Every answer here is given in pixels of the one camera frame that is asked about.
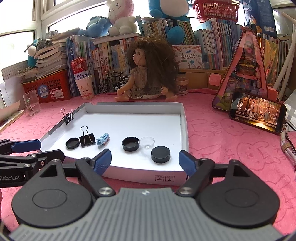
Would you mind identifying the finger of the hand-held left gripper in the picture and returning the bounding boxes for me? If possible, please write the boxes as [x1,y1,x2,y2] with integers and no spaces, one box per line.
[0,139,42,155]
[0,149,65,169]

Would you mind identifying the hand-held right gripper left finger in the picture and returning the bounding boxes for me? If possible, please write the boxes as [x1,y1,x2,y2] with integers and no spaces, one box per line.
[39,149,116,198]

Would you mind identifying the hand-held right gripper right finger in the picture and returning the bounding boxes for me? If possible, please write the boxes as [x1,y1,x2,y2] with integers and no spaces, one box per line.
[177,150,254,198]

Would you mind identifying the blue hair clip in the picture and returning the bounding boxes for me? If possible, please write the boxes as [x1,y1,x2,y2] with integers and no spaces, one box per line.
[96,133,110,147]

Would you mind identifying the black round lid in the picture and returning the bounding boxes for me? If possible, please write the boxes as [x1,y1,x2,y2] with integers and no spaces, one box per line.
[65,137,80,149]

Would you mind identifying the large black binder clip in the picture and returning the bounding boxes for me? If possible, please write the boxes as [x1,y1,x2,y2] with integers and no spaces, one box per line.
[79,126,96,147]

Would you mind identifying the thick black round cap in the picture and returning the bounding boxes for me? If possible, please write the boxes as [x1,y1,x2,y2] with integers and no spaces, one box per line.
[151,146,172,163]
[122,137,140,152]

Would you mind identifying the clear round plastic lid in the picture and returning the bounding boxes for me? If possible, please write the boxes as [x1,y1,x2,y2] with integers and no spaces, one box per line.
[139,137,155,149]

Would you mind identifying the white cardboard box lid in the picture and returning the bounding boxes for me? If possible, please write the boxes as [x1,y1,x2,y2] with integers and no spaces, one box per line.
[38,102,188,186]

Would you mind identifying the flat paperback book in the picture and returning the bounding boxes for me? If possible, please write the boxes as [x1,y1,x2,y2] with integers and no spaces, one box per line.
[0,110,26,133]

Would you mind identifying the brown paper sheet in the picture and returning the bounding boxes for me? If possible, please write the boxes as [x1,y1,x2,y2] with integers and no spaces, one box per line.
[0,100,21,123]

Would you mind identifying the pink rabbit print towel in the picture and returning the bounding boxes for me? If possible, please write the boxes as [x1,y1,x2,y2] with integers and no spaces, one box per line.
[0,89,296,232]

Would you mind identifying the small black binder clip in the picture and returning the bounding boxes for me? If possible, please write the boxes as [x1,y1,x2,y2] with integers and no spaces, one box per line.
[61,108,74,125]

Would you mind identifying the clear glass mug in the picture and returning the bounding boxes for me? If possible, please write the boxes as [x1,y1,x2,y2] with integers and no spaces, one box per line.
[22,89,41,117]

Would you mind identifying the white paper sheets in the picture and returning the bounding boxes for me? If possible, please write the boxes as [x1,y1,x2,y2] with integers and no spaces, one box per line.
[0,81,23,108]

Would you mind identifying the large red plastic basket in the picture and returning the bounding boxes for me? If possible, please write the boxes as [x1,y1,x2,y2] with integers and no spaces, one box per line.
[22,70,72,103]

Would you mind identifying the black miniature bicycle model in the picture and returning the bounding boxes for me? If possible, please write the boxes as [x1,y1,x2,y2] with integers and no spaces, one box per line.
[98,71,131,94]

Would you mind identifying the white grid board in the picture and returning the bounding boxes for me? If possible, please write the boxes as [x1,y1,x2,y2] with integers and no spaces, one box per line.
[1,61,29,81]

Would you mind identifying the white paper cup cat print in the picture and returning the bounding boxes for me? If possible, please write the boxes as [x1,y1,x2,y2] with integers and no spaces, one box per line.
[74,74,96,100]

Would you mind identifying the brown jar with beige lid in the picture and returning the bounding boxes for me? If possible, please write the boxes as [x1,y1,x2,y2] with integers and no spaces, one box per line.
[176,74,189,95]

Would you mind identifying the brown cardboard box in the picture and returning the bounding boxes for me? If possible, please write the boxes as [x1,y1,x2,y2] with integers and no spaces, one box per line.
[178,68,229,90]

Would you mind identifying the round blue plush toy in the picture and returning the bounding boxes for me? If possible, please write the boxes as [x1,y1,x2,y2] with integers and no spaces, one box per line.
[24,38,44,67]

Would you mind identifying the black smartphone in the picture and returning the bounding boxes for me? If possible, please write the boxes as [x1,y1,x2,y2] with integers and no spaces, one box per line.
[228,91,287,135]

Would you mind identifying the stack of worn books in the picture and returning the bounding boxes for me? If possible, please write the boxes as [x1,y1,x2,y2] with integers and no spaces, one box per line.
[33,30,80,78]

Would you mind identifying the doll with brown curly hair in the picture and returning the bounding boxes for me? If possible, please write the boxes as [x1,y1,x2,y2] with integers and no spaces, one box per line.
[114,37,181,102]

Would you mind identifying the red drink can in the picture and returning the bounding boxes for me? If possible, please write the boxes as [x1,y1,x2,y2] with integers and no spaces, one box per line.
[70,57,92,80]

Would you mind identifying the row of upright books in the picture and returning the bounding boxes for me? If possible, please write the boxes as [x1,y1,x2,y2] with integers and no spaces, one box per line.
[66,15,290,98]

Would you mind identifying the white printed carton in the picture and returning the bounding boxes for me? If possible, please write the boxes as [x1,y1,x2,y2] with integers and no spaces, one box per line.
[172,45,203,69]

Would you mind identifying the grey plush toy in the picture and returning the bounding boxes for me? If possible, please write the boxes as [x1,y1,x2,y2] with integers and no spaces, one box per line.
[36,30,59,49]

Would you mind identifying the pink triangular toy house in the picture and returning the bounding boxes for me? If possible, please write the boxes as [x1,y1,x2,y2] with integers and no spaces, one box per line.
[208,28,278,113]

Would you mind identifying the translucent plastic folder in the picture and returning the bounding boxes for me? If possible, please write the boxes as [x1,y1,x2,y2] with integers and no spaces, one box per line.
[283,94,296,112]

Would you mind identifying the blue bear plush toy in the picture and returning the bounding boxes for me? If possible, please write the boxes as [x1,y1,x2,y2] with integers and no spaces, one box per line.
[77,16,110,38]

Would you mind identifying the white pink rabbit plush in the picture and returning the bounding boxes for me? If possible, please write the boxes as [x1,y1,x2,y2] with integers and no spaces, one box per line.
[106,0,138,36]

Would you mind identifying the small red plastic basket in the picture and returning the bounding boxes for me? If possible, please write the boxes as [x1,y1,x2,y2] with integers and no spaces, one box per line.
[192,0,240,24]

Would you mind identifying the blue white plush toy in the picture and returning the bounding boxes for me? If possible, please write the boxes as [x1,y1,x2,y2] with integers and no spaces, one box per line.
[148,0,192,45]

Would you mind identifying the blue carton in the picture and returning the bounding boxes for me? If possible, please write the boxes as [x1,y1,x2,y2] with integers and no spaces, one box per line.
[250,0,278,39]

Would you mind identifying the beaded phone strap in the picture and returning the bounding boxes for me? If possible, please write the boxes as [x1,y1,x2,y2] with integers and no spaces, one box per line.
[280,123,296,166]

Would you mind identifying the white plastic pipe frame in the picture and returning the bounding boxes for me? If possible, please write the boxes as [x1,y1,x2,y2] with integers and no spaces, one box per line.
[276,11,296,100]

